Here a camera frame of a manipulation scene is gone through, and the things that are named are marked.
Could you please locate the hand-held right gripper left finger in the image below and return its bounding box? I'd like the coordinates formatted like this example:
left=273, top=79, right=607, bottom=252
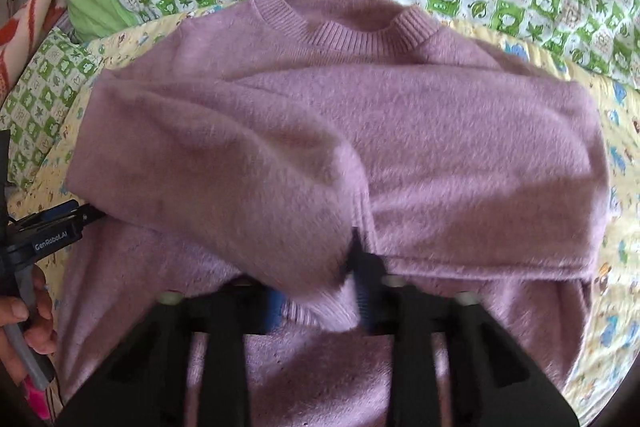
left=56, top=278, right=285, bottom=427

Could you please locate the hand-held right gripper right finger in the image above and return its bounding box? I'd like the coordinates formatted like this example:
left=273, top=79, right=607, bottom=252
left=349, top=231, right=581, bottom=427

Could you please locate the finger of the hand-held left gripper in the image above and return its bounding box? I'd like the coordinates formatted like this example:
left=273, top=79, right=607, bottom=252
left=11, top=201, right=107, bottom=239

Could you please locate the purple knit sweater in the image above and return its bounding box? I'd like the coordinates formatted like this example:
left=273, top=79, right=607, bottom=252
left=52, top=0, right=613, bottom=427

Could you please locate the person's left hand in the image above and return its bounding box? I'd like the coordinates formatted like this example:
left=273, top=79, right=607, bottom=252
left=0, top=267, right=57, bottom=385

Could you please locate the green checked pillow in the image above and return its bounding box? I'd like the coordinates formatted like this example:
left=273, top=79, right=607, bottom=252
left=0, top=29, right=101, bottom=190

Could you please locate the pink cloth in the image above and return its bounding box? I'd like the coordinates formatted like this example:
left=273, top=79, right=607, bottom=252
left=21, top=377, right=52, bottom=423

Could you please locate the red and white blanket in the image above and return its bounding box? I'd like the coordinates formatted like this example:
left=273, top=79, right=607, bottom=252
left=0, top=0, right=66, bottom=108

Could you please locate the yellow bear print quilt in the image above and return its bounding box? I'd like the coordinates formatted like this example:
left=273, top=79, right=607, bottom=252
left=20, top=7, right=640, bottom=413

